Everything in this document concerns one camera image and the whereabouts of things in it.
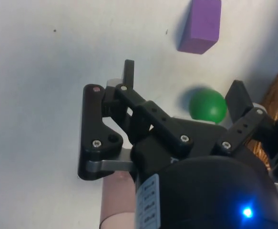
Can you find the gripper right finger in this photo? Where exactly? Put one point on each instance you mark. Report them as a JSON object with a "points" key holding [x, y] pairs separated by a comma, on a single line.
{"points": [[239, 102]]}

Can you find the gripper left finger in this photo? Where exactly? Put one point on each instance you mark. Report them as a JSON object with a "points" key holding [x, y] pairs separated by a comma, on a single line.
{"points": [[93, 124]]}

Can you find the purple triangular block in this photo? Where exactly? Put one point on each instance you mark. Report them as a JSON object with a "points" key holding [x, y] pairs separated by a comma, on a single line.
{"points": [[204, 21]]}

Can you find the green ball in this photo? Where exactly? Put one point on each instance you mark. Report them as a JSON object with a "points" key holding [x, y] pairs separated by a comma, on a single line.
{"points": [[206, 105]]}

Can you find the see-through pink cup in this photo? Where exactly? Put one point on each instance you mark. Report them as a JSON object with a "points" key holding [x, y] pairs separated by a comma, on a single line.
{"points": [[117, 202]]}

